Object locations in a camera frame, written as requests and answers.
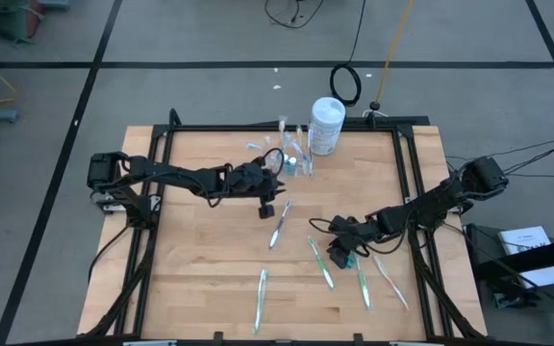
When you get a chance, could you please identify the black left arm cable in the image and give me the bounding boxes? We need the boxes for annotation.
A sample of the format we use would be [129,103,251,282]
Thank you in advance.
[260,146,287,169]

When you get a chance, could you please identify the yellow hanging cable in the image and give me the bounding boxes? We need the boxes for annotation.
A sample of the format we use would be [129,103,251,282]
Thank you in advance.
[368,0,416,111]

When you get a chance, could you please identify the green bag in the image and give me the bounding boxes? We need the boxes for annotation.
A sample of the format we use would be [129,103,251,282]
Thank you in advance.
[0,0,45,44]

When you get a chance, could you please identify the black cart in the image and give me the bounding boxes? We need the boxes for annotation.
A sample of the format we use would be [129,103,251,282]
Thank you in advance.
[464,223,554,318]

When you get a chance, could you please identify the white booklet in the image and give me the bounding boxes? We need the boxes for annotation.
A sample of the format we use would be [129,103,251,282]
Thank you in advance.
[496,225,554,289]

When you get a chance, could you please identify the black hanging cable with coil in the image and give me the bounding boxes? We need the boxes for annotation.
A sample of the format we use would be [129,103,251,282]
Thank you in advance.
[329,0,367,108]

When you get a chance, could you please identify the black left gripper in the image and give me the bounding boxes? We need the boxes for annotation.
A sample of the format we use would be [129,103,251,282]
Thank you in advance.
[228,161,287,203]

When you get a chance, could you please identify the purple white toothbrush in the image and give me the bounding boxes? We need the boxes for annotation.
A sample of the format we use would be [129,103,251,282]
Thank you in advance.
[267,199,293,251]

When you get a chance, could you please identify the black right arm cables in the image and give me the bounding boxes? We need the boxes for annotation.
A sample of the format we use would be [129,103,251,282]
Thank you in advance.
[444,134,554,179]

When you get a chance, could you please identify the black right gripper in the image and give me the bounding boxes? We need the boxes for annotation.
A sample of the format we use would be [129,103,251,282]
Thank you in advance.
[328,218,379,269]

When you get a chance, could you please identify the black floor cable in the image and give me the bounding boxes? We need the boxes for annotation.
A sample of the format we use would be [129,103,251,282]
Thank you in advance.
[264,0,326,29]

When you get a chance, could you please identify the clear acrylic organizer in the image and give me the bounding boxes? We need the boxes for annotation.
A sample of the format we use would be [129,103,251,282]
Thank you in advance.
[260,136,315,179]

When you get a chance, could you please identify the black aluminium table frame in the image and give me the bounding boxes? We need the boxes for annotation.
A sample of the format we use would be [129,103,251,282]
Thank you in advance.
[82,108,488,346]

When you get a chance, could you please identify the white disinfectant wipes canister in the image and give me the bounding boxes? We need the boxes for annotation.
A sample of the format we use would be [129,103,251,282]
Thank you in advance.
[308,96,347,158]

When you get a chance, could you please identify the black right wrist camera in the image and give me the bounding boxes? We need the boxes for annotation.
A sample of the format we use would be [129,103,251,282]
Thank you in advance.
[328,215,353,235]

